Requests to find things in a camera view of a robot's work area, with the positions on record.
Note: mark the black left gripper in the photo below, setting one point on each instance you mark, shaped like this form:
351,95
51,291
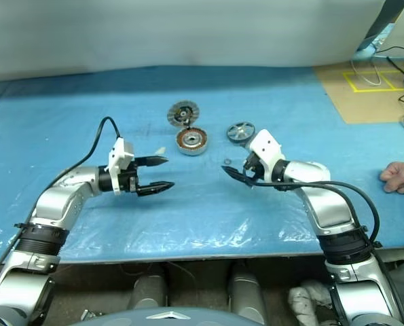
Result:
129,183

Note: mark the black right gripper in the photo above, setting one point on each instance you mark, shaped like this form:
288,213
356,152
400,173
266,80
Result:
256,169

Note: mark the silver spoked rotor wheel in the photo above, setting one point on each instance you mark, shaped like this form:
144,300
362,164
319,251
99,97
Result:
240,130

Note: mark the motor stator with copper windings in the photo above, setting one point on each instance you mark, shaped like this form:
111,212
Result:
191,141

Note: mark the round finned motor cover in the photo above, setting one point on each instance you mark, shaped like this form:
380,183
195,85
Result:
179,113

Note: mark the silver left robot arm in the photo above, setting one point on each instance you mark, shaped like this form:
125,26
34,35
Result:
62,200

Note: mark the person's bare hand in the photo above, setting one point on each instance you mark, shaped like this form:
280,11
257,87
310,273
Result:
400,176

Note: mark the small white paper scrap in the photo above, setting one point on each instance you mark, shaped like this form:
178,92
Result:
161,149

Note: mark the blue plastic table cover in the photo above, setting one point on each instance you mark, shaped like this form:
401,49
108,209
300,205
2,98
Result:
86,102

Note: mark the dark rounded robot leg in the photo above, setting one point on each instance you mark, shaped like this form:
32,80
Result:
245,292
147,288

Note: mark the cardboard sheet with yellow tape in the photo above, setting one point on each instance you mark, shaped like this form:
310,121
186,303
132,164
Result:
358,105

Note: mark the white backdrop sheet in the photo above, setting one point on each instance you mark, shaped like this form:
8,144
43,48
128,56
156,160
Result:
154,30

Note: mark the grey robot torso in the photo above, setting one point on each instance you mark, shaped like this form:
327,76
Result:
167,321

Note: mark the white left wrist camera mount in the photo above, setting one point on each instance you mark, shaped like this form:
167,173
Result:
120,153

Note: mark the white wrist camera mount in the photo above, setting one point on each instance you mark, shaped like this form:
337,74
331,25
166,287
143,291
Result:
264,144
120,153

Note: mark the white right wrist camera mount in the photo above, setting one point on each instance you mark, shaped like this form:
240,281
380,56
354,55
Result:
264,144

